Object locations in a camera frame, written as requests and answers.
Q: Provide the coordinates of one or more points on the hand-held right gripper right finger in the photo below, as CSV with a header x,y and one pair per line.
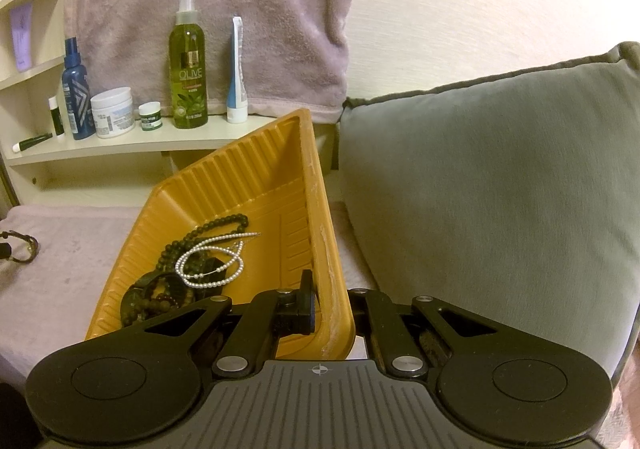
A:
x,y
370,324

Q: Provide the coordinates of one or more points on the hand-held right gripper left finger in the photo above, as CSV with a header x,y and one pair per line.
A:
x,y
309,309

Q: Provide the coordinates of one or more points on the black oblong case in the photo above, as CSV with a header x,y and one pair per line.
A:
x,y
211,268

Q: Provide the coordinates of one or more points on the yellow plastic tray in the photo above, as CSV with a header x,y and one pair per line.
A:
x,y
240,179

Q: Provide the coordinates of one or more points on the black mesh wristwatch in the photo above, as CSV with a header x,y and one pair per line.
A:
x,y
147,280

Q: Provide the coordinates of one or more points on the grey cushion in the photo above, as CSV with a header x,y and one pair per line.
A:
x,y
475,204

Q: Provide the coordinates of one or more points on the white blue tube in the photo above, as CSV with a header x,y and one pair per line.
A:
x,y
237,89

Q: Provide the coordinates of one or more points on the cream wooden shelf unit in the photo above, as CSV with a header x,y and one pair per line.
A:
x,y
125,146

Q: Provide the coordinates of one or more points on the lavender fuzzy cloth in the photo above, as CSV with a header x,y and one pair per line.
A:
x,y
65,269

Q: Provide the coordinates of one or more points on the small green white jar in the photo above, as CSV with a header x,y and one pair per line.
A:
x,y
150,119

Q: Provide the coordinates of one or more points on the green spray bottle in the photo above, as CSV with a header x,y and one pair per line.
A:
x,y
189,79

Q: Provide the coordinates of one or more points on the white cream jar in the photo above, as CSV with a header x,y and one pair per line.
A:
x,y
112,114

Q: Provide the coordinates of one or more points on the blue bottle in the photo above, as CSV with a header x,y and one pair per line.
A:
x,y
77,99

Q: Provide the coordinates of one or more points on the green tube white cap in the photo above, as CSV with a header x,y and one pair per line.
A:
x,y
35,141

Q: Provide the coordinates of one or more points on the purple tube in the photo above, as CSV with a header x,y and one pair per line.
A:
x,y
21,36

